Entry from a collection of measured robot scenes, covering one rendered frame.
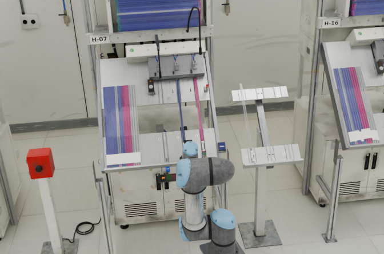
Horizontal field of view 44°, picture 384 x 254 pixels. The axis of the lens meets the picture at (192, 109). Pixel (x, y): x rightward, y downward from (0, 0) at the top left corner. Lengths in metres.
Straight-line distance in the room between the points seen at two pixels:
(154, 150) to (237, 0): 2.12
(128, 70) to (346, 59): 1.39
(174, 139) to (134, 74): 0.48
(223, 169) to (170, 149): 0.91
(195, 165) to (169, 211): 1.47
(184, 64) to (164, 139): 0.48
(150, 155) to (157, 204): 0.61
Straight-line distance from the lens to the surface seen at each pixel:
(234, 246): 2.35
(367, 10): 3.20
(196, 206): 2.08
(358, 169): 3.52
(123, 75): 2.95
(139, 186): 3.20
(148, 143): 2.79
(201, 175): 1.90
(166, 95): 2.89
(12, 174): 3.81
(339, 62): 3.18
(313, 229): 3.45
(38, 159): 2.91
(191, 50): 2.93
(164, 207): 3.35
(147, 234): 3.39
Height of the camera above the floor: 2.20
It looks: 26 degrees down
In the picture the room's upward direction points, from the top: 2 degrees counter-clockwise
